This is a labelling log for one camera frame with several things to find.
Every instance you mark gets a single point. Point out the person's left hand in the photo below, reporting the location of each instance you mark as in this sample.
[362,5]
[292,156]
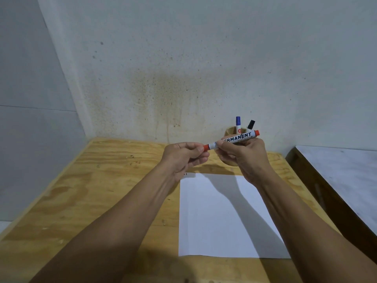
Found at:
[176,160]

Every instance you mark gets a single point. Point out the person's right hand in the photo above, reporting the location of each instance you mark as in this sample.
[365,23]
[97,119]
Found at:
[250,162]

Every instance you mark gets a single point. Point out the person's right thumb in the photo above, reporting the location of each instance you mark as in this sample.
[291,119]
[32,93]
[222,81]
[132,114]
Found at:
[232,144]

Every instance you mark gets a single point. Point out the person's left thumb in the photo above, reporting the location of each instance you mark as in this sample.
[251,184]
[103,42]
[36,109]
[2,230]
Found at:
[193,145]

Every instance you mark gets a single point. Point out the red capped white marker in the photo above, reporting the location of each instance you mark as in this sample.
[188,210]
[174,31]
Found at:
[232,140]

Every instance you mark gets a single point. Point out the person's right forearm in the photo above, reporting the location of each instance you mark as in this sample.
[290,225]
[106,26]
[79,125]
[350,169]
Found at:
[312,232]

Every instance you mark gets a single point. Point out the person's left forearm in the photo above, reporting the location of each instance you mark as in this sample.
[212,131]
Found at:
[109,229]

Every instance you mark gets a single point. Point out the wooden pen holder cup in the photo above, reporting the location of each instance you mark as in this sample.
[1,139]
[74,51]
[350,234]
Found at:
[231,137]

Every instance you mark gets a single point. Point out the blue capped white marker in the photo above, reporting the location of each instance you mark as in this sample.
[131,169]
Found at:
[238,124]

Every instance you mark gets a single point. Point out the black capped white marker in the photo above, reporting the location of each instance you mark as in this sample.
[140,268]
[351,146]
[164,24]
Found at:
[250,125]

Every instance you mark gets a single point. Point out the white paper sheet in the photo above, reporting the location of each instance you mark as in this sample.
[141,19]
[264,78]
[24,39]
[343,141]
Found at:
[223,221]

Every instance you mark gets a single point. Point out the grey topped side table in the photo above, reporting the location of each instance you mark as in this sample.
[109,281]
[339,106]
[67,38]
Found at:
[341,185]

